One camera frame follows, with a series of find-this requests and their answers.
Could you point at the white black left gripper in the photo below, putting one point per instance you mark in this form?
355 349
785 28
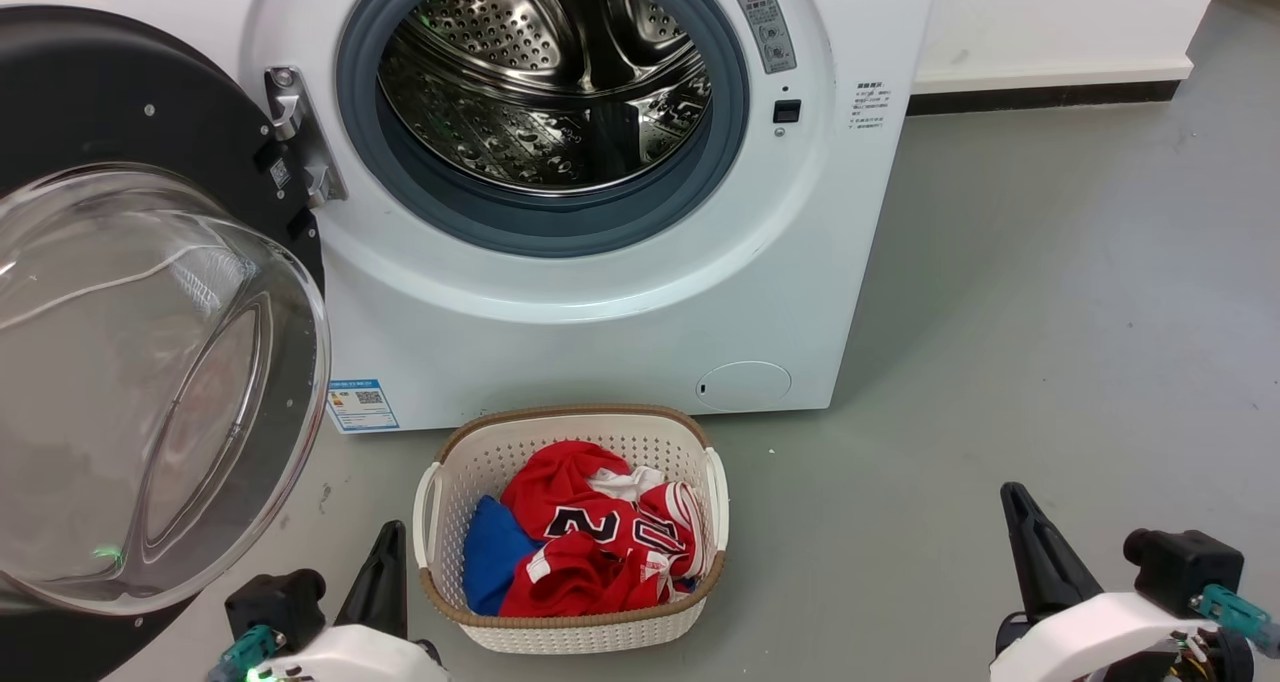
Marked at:
360 660

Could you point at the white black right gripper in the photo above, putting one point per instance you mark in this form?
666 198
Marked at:
1090 642

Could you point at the black round glass washer door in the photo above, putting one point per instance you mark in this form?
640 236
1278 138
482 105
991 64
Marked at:
100 92

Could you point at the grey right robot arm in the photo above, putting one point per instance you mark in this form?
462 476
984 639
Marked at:
1225 664

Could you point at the white front-load washing machine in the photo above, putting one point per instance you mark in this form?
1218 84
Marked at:
600 342

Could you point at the metal door hinge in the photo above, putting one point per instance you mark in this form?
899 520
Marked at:
300 137

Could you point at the black door latch slot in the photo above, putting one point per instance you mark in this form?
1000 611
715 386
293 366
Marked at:
787 111

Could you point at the blue garment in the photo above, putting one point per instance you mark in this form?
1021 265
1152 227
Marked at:
490 562

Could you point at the blue energy label sticker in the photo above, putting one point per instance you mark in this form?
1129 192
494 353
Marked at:
362 406

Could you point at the white perforated laundry basket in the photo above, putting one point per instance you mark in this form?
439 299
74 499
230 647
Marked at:
570 634

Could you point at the red basketball jersey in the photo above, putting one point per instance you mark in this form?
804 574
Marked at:
560 487

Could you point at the white garment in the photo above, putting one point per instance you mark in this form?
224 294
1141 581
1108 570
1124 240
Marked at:
625 484

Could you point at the round white filter cover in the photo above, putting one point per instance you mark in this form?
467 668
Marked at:
743 386

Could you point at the black baseboard strip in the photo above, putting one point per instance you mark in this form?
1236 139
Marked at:
1050 97

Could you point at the black printed text label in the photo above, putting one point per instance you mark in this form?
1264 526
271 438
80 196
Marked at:
869 106

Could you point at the stainless steel washer drum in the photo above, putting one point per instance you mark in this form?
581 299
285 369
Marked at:
540 82

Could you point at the grey warning sticker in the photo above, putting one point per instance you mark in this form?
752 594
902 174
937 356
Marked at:
766 28

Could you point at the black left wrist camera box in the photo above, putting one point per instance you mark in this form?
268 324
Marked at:
275 607

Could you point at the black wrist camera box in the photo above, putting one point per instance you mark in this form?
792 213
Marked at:
1185 567
275 607

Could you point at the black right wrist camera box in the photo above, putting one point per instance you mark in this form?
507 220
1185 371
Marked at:
1185 567

